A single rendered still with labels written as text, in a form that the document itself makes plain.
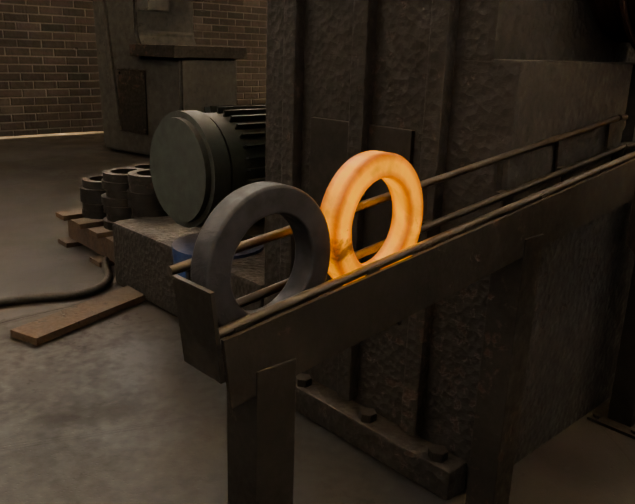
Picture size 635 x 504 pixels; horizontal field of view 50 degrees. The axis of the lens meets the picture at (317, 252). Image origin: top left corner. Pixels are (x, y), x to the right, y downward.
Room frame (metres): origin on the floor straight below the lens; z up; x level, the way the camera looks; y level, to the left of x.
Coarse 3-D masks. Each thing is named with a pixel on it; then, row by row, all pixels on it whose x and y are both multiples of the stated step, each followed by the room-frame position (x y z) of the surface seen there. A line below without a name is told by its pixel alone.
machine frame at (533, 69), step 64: (320, 0) 1.57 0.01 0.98; (384, 0) 1.44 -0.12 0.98; (448, 0) 1.29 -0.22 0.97; (512, 0) 1.27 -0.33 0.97; (576, 0) 1.43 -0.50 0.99; (320, 64) 1.57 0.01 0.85; (384, 64) 1.43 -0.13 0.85; (448, 64) 1.29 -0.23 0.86; (512, 64) 1.21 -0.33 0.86; (576, 64) 1.34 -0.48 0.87; (320, 128) 1.55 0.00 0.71; (384, 128) 1.41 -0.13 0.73; (448, 128) 1.30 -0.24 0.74; (512, 128) 1.21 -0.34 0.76; (576, 128) 1.36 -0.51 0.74; (320, 192) 1.54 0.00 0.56; (384, 192) 1.40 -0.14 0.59; (448, 192) 1.29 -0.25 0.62; (576, 256) 1.42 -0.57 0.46; (448, 320) 1.27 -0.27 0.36; (576, 320) 1.45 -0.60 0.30; (320, 384) 1.54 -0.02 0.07; (384, 384) 1.39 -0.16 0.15; (448, 384) 1.26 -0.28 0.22; (576, 384) 1.49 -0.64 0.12; (384, 448) 1.30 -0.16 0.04; (448, 448) 1.25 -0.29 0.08
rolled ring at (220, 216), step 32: (256, 192) 0.71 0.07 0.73; (288, 192) 0.74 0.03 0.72; (224, 224) 0.68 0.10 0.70; (320, 224) 0.78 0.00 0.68; (192, 256) 0.69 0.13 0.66; (224, 256) 0.68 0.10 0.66; (320, 256) 0.78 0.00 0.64; (224, 288) 0.68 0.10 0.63; (288, 288) 0.78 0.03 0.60; (224, 320) 0.68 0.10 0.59
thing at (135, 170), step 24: (120, 168) 2.83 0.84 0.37; (144, 168) 3.13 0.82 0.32; (96, 192) 2.83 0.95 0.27; (120, 192) 2.67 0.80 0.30; (144, 192) 2.48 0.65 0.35; (72, 216) 2.91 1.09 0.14; (96, 216) 2.85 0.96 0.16; (120, 216) 2.67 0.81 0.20; (144, 216) 2.50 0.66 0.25; (72, 240) 2.93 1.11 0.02; (96, 240) 2.75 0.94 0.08; (96, 264) 2.64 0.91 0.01
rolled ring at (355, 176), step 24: (360, 168) 0.83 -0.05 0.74; (384, 168) 0.86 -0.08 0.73; (408, 168) 0.90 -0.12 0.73; (336, 192) 0.81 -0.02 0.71; (360, 192) 0.83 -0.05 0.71; (408, 192) 0.90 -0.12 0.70; (336, 216) 0.80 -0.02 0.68; (408, 216) 0.91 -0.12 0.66; (336, 240) 0.80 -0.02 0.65; (408, 240) 0.90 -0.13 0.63; (336, 264) 0.80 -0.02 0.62; (360, 264) 0.83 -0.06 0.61
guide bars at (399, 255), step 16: (624, 160) 1.30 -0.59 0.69; (576, 176) 1.18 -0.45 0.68; (544, 192) 1.10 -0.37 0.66; (512, 208) 1.04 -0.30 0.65; (464, 224) 0.96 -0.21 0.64; (480, 224) 0.98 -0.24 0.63; (432, 240) 0.90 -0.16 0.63; (400, 256) 0.85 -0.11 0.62; (352, 272) 0.80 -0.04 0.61; (368, 272) 0.81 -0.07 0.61; (320, 288) 0.76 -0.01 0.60; (272, 304) 0.72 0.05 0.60; (288, 304) 0.72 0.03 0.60; (240, 320) 0.68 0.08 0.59; (256, 320) 0.69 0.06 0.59; (224, 336) 0.66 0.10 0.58
